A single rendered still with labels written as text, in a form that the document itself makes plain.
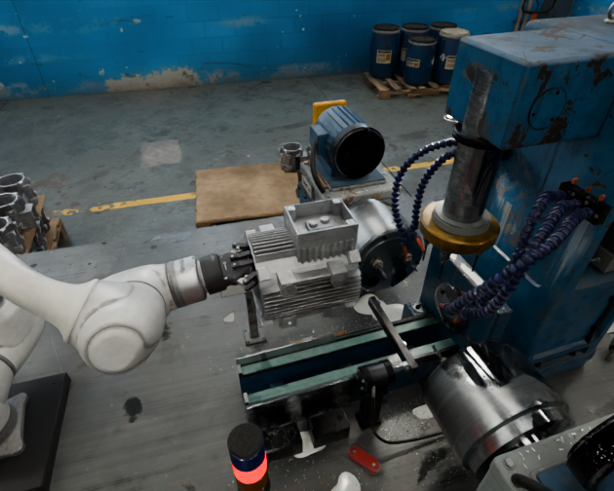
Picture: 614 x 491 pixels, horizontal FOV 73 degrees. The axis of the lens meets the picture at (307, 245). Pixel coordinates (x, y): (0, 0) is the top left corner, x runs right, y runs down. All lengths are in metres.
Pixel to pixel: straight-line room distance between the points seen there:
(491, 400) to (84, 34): 6.07
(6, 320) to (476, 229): 1.16
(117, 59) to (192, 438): 5.61
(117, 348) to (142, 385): 0.77
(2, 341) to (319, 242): 0.87
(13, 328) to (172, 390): 0.45
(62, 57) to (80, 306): 5.92
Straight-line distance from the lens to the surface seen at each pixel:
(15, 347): 1.35
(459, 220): 0.99
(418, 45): 5.84
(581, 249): 1.07
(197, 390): 1.34
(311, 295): 0.80
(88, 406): 1.41
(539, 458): 0.90
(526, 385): 0.98
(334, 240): 0.79
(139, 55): 6.35
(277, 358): 1.22
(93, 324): 0.64
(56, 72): 6.58
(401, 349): 1.12
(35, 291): 0.71
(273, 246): 0.79
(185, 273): 0.80
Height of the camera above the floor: 1.90
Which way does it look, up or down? 39 degrees down
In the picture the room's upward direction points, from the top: straight up
